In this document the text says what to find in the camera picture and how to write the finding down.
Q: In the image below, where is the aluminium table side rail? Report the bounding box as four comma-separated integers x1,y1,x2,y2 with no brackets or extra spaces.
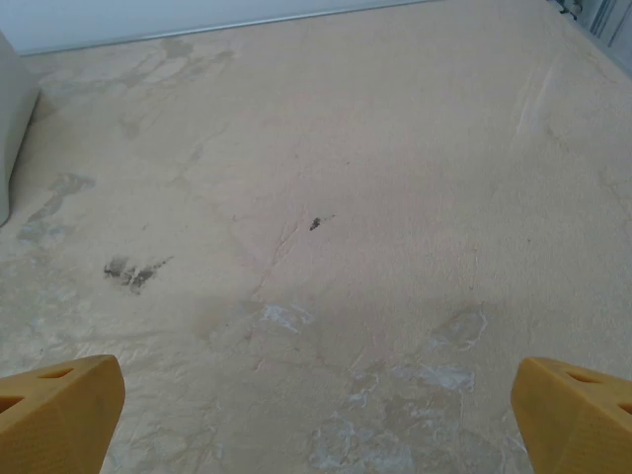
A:
567,0,632,78

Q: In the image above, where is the aluminium table end rail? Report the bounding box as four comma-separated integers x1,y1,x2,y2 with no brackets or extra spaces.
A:
14,0,431,56

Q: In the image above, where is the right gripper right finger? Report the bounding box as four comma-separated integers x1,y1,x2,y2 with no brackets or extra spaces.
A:
511,356,632,474

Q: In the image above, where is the beige box with picture tiles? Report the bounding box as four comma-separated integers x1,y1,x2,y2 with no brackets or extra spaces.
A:
0,29,41,228

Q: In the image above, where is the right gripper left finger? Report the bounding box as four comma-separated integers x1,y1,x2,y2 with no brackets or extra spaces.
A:
0,354,125,474

